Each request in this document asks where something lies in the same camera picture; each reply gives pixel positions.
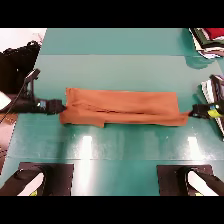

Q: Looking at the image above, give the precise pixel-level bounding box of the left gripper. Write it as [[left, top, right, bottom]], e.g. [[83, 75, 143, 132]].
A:
[[46, 98, 67, 116]]

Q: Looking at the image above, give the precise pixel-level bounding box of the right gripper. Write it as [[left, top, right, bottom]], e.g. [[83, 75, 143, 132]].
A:
[[189, 103, 212, 120]]

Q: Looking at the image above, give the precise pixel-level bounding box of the orange garment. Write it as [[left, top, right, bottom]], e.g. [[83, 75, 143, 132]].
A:
[[59, 87, 193, 129]]

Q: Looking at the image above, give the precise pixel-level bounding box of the black garment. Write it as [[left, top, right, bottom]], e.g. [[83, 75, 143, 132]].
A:
[[0, 40, 42, 97]]

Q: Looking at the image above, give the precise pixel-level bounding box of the dark green garment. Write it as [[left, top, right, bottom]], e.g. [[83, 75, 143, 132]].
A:
[[194, 28, 224, 48]]

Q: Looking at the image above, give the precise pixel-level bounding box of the red garment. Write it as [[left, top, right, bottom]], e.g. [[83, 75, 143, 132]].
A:
[[203, 27, 224, 40]]

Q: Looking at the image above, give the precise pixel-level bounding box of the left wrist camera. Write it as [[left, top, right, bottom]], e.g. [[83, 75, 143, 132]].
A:
[[24, 68, 42, 100]]

